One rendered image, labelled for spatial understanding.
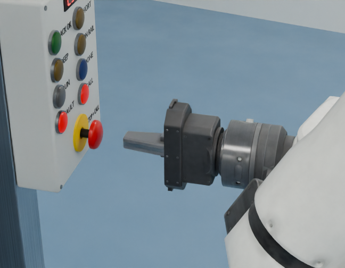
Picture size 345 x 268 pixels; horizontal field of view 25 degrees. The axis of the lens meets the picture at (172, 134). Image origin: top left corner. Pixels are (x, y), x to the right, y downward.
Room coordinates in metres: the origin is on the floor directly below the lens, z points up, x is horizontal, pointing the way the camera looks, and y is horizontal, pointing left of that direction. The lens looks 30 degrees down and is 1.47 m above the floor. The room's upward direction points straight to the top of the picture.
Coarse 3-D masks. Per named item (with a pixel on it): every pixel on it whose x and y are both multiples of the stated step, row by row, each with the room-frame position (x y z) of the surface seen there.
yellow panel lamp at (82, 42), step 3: (81, 36) 0.92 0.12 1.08; (84, 36) 0.93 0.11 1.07; (78, 39) 0.92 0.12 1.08; (81, 39) 0.92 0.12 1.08; (84, 39) 0.93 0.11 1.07; (78, 42) 0.92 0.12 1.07; (81, 42) 0.92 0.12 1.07; (84, 42) 0.93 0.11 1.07; (78, 45) 0.91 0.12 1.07; (81, 45) 0.92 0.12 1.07; (84, 45) 0.93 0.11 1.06; (78, 48) 0.91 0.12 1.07; (81, 48) 0.92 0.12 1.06; (84, 48) 0.93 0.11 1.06; (78, 51) 0.91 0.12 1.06; (81, 51) 0.92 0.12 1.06; (84, 51) 0.93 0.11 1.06; (81, 54) 0.92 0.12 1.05
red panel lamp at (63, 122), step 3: (63, 114) 0.85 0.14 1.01; (66, 114) 0.86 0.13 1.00; (60, 117) 0.84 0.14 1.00; (63, 117) 0.85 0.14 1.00; (66, 117) 0.85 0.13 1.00; (60, 120) 0.84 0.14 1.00; (63, 120) 0.84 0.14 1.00; (66, 120) 0.85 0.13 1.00; (60, 123) 0.84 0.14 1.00; (63, 123) 0.84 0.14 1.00; (66, 123) 0.85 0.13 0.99; (60, 126) 0.84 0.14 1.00; (63, 126) 0.84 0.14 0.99; (66, 126) 0.85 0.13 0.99; (60, 129) 0.84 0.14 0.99; (63, 129) 0.84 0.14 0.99
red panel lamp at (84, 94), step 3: (84, 87) 0.92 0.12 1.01; (87, 87) 0.93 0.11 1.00; (81, 90) 0.92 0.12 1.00; (84, 90) 0.92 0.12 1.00; (87, 90) 0.93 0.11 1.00; (81, 93) 0.92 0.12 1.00; (84, 93) 0.92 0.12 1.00; (87, 93) 0.93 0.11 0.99; (81, 96) 0.91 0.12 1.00; (84, 96) 0.92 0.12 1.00; (87, 96) 0.93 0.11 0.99; (81, 99) 0.91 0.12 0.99; (84, 99) 0.92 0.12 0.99; (87, 99) 0.93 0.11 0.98; (81, 102) 0.92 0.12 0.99; (84, 102) 0.92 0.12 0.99
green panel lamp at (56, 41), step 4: (56, 32) 0.85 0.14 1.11; (56, 36) 0.84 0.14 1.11; (60, 36) 0.85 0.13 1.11; (52, 40) 0.84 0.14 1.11; (56, 40) 0.84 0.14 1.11; (60, 40) 0.85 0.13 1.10; (52, 44) 0.84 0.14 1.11; (56, 44) 0.84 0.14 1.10; (60, 44) 0.85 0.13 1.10; (52, 48) 0.84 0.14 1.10; (56, 48) 0.84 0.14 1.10; (56, 52) 0.84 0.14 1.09
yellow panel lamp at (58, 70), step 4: (60, 60) 0.85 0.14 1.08; (56, 64) 0.84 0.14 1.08; (60, 64) 0.85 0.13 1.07; (56, 68) 0.84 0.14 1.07; (60, 68) 0.85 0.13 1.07; (56, 72) 0.84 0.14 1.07; (60, 72) 0.85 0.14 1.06; (56, 76) 0.84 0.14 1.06; (60, 76) 0.84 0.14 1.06; (56, 80) 0.84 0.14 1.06
